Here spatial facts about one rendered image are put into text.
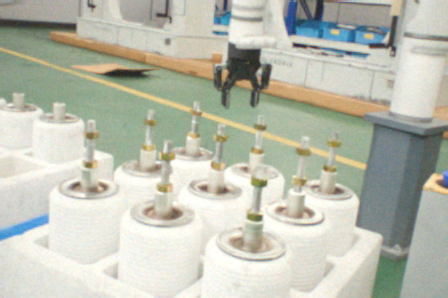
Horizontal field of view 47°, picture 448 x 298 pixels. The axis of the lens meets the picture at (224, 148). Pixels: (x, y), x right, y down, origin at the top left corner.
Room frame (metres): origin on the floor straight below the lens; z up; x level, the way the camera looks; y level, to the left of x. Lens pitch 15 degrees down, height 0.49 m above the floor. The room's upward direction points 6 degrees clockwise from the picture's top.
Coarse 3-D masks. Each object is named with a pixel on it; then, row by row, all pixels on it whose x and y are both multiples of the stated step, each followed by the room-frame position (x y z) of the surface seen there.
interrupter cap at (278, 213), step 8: (280, 200) 0.64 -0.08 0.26; (272, 208) 0.61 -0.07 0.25; (280, 208) 0.62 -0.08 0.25; (304, 208) 0.63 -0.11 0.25; (312, 208) 0.63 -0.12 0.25; (272, 216) 0.59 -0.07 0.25; (280, 216) 0.59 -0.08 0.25; (288, 216) 0.60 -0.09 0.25; (304, 216) 0.61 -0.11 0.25; (312, 216) 0.60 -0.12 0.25; (320, 216) 0.60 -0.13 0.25; (288, 224) 0.57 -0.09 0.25; (296, 224) 0.57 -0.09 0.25; (304, 224) 0.57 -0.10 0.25; (312, 224) 0.58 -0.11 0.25
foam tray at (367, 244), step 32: (0, 256) 0.59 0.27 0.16; (32, 256) 0.56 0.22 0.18; (352, 256) 0.65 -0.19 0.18; (0, 288) 0.59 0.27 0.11; (32, 288) 0.56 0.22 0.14; (64, 288) 0.54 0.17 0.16; (96, 288) 0.52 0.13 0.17; (128, 288) 0.51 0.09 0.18; (192, 288) 0.53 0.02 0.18; (320, 288) 0.56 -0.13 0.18; (352, 288) 0.62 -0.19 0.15
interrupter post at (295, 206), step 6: (288, 192) 0.61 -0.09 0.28; (294, 192) 0.61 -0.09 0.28; (288, 198) 0.61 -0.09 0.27; (294, 198) 0.60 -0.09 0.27; (300, 198) 0.60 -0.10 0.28; (288, 204) 0.61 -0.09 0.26; (294, 204) 0.60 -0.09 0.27; (300, 204) 0.60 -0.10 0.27; (288, 210) 0.60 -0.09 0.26; (294, 210) 0.60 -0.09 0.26; (300, 210) 0.60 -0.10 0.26; (294, 216) 0.60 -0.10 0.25; (300, 216) 0.60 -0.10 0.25
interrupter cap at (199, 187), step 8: (192, 184) 0.67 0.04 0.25; (200, 184) 0.68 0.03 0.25; (224, 184) 0.69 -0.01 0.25; (232, 184) 0.69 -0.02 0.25; (192, 192) 0.64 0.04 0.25; (200, 192) 0.65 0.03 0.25; (208, 192) 0.65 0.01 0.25; (224, 192) 0.66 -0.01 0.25; (232, 192) 0.66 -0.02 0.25; (240, 192) 0.66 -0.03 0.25
